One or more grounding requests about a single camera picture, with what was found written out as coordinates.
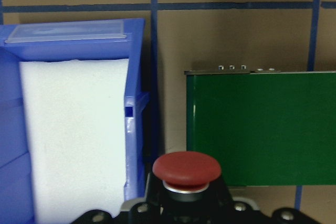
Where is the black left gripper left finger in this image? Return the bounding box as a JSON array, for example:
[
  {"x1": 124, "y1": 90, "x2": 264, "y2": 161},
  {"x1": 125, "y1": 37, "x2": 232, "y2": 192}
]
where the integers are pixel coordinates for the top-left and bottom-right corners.
[{"x1": 71, "y1": 209, "x2": 115, "y2": 224}]

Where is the red push button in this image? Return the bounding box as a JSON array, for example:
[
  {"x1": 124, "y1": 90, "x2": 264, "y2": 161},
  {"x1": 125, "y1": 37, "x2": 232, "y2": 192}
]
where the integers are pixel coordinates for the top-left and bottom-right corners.
[{"x1": 145, "y1": 151, "x2": 234, "y2": 223}]

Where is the green conveyor belt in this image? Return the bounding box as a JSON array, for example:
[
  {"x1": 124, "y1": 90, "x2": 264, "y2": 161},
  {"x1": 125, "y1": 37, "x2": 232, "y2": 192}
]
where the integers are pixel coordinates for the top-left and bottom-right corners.
[{"x1": 185, "y1": 69, "x2": 335, "y2": 186}]

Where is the blue bin left side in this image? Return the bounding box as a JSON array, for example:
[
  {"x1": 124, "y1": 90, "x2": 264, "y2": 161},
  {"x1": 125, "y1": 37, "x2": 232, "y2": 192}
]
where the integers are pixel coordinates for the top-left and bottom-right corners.
[{"x1": 1, "y1": 18, "x2": 149, "y2": 223}]

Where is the white foam pad left bin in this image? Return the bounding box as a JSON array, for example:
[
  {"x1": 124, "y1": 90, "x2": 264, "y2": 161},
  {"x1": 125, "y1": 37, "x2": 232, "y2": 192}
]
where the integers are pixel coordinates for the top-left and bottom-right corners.
[{"x1": 20, "y1": 59, "x2": 129, "y2": 223}]

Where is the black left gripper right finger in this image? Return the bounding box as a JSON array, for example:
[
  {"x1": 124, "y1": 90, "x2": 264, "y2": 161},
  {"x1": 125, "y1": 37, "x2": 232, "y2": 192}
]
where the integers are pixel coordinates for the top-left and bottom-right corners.
[{"x1": 271, "y1": 208, "x2": 320, "y2": 224}]

